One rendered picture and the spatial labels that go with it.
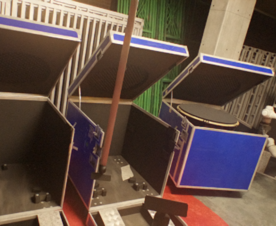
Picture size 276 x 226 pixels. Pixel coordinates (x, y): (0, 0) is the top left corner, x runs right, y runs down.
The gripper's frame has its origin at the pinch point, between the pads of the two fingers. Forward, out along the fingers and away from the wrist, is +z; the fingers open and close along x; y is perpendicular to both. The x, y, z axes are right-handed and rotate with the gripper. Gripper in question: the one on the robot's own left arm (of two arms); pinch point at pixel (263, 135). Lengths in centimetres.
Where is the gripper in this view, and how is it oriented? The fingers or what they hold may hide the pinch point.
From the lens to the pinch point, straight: 377.4
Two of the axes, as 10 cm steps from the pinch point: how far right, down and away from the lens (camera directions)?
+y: 2.3, 1.3, -9.6
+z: -1.6, 9.8, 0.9
